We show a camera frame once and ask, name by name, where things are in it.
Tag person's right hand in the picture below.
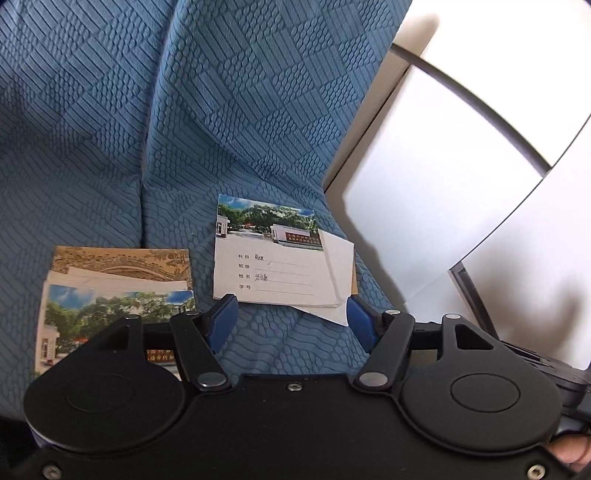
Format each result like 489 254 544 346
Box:
550 433 591 475

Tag blue textured sofa cover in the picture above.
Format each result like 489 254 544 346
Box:
0 0 416 416

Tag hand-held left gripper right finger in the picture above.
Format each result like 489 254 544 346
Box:
345 295 503 394

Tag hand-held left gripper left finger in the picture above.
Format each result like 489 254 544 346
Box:
112 292 240 394

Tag white side table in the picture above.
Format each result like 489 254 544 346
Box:
320 0 591 372

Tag white paper sheets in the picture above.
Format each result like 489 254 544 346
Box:
45 267 195 294

